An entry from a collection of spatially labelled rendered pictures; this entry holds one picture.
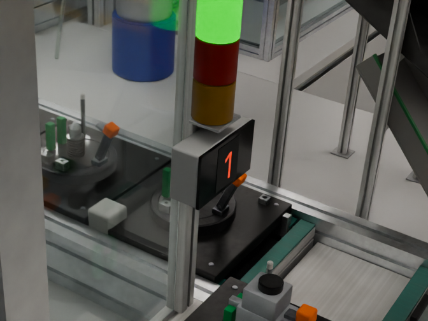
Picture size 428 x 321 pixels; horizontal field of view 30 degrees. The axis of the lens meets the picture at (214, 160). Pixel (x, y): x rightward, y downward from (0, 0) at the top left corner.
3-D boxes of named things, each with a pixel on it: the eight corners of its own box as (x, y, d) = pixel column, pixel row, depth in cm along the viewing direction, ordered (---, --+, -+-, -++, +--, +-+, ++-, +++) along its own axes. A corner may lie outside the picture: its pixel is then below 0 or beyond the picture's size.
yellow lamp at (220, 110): (241, 114, 94) (244, 76, 92) (218, 130, 91) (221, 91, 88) (205, 102, 97) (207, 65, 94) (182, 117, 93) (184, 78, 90)
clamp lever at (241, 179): (228, 207, 125) (248, 174, 120) (222, 213, 124) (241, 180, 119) (211, 193, 126) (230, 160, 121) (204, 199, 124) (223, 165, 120)
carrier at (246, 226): (291, 213, 133) (300, 148, 127) (214, 288, 115) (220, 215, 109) (172, 167, 144) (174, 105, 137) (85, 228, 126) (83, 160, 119)
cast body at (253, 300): (297, 326, 98) (304, 281, 94) (279, 346, 95) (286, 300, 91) (238, 299, 102) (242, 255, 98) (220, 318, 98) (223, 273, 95)
